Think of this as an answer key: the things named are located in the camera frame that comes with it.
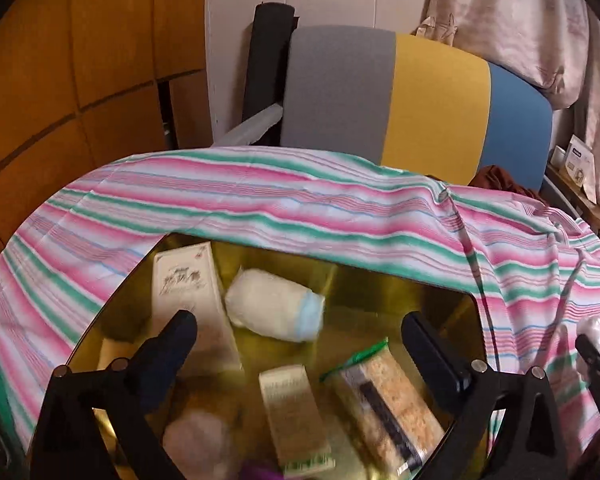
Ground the pink patterned curtain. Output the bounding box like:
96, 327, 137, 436
415, 0, 600, 171

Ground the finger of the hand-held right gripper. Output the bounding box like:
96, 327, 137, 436
575, 334, 600, 411

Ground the gold metal tin box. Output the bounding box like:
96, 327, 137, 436
65, 232, 488, 480

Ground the grey yellow blue chair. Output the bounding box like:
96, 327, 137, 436
280, 25, 553, 191

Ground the cracker packet dark stripe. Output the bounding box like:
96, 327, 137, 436
320, 337, 446, 476

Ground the white blue-label box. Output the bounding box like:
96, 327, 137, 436
565, 135, 597, 201

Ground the pink green striped tablecloth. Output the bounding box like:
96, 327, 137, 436
0, 146, 600, 466

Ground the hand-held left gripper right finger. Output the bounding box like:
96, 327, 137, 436
401, 311, 568, 480

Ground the brown cloth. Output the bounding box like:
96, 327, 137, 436
470, 165, 546, 203

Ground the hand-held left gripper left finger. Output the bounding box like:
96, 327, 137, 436
30, 309, 199, 480

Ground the wooden shelf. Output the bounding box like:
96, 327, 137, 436
545, 162, 600, 241

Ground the white plastic-wrapped ball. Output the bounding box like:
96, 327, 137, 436
162, 407, 236, 480
577, 316, 600, 348

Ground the white wrapped rail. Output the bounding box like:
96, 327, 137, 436
215, 105, 283, 148

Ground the cream towel blue edge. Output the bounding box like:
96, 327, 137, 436
224, 267, 326, 343

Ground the black rolled mat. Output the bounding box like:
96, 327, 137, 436
242, 2, 298, 146

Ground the large purple snack packet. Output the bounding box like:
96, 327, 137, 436
240, 460, 286, 480

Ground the wooden wardrobe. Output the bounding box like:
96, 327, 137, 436
0, 0, 213, 271

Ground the beige purple snack packet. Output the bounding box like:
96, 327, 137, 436
152, 241, 243, 376

